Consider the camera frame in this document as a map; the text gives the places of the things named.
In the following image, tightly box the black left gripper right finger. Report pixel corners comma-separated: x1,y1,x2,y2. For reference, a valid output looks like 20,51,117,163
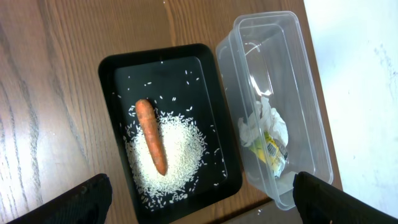
293,172,397,224

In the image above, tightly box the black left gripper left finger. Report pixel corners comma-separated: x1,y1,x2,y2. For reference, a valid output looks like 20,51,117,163
11,174,113,224

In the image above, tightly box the yellow snack wrapper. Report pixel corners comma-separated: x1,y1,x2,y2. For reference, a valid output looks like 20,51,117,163
249,132,288,178

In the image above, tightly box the white tissue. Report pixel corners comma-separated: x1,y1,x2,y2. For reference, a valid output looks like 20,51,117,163
238,96,289,147

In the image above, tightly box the orange carrot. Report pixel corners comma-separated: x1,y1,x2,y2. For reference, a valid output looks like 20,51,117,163
135,100,167,176

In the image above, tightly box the black waste tray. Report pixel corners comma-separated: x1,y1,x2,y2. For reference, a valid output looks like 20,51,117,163
98,44,243,223

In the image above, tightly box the pile of white rice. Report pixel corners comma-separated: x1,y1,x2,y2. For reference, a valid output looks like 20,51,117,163
123,110,207,212

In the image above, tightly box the clear plastic container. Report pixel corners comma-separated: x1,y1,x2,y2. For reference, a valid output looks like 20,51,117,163
216,11,333,210

